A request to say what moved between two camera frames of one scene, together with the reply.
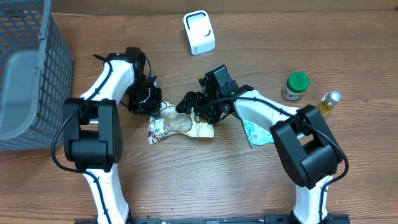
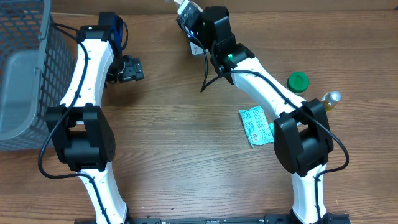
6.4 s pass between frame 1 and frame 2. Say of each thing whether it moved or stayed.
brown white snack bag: moved
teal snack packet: stayed
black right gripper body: moved
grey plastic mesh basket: stayed
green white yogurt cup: stayed
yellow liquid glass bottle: stayed
